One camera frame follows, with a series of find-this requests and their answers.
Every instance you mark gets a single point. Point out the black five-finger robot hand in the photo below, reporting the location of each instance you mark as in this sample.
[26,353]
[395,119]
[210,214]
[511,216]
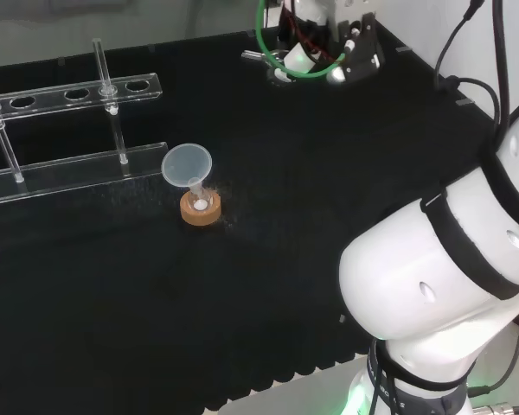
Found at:
[363,52]

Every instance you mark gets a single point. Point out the pale board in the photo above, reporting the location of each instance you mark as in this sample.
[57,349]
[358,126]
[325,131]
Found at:
[294,389]

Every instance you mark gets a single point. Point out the translucent plastic funnel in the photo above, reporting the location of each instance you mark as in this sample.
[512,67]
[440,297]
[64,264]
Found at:
[186,164]

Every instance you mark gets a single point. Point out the small round-bottom glass flask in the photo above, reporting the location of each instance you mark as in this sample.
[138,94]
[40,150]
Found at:
[199,202]

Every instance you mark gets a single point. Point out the black cloth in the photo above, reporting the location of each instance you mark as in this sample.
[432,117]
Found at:
[199,302]

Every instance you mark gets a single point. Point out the clear acrylic funnel stand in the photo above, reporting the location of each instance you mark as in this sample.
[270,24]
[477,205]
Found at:
[69,173]

